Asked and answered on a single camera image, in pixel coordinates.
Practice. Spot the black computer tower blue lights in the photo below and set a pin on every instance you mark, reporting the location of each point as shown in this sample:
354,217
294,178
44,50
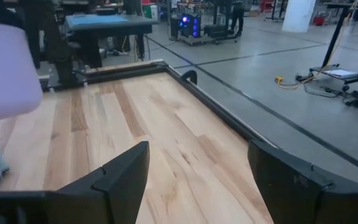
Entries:
190,26

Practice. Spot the green white container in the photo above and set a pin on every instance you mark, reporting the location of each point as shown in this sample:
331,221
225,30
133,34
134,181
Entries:
150,12

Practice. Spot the blue-topped work table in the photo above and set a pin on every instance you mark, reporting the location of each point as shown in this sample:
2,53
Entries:
104,26

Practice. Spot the black rolling monitor stand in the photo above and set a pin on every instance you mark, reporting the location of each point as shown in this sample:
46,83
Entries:
334,40

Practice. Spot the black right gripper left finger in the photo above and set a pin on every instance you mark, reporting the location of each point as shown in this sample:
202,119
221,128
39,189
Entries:
82,202

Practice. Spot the white paper stack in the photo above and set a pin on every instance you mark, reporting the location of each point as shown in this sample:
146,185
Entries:
340,73

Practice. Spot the person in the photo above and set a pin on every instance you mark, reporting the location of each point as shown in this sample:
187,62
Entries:
238,15

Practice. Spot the red bin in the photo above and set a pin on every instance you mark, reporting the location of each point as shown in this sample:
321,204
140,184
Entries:
319,21

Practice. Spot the white building pillar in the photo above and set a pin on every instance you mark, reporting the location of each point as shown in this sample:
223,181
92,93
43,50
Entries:
298,15

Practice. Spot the black aluminium table frame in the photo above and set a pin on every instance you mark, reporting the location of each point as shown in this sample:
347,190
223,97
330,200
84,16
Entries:
216,107

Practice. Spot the pink plastic cup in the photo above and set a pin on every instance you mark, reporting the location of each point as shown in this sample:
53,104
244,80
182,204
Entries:
5,71

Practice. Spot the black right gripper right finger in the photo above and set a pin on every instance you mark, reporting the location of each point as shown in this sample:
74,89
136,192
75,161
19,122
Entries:
306,196

